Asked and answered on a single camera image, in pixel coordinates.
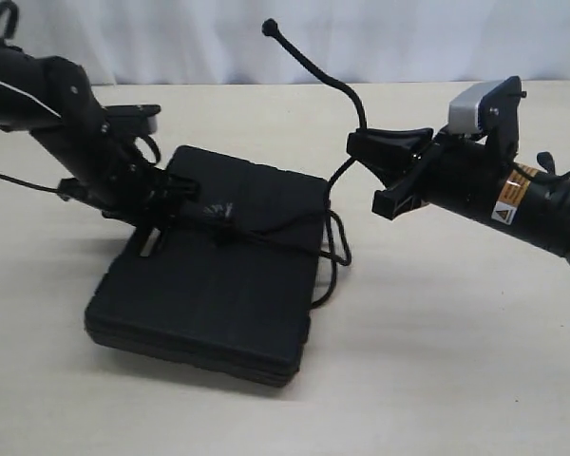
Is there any black plastic tool case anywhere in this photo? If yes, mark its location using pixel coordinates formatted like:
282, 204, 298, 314
85, 146, 327, 387

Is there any white backdrop curtain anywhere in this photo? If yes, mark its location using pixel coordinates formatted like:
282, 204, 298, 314
0, 0, 570, 87

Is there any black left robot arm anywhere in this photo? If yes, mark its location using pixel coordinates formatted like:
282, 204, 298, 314
0, 44, 200, 234

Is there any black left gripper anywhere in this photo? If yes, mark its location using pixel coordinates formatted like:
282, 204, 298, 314
59, 137, 201, 254

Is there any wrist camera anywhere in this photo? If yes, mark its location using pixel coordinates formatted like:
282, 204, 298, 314
104, 104, 162, 137
446, 75, 527, 159

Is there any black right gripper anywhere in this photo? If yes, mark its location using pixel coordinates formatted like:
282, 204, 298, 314
346, 127, 461, 220

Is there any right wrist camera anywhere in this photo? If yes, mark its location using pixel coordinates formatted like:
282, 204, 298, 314
446, 75, 527, 159

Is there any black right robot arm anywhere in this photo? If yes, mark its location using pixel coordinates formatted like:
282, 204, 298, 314
347, 128, 570, 265

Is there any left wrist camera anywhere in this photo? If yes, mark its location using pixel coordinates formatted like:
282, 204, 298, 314
104, 104, 162, 137

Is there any black braided rope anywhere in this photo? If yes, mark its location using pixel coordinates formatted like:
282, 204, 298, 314
203, 17, 370, 310

